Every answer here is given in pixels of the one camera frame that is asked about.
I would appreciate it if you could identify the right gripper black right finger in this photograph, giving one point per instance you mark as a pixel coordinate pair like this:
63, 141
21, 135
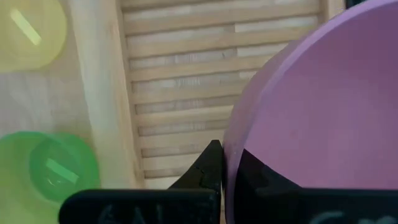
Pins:
280, 205

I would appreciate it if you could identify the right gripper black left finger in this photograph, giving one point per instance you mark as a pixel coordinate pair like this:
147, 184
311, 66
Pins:
155, 205

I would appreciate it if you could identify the small translucent green bowl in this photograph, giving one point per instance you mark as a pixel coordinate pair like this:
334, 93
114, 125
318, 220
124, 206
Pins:
62, 161

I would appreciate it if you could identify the large lilac-pink bowl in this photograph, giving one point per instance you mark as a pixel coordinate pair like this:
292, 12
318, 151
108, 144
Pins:
326, 93

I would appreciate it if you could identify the small translucent yellow bowl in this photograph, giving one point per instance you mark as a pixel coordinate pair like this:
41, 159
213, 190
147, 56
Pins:
28, 46

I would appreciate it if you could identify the wooden slatted shelf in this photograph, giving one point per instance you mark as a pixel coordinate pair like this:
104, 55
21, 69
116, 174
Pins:
186, 40

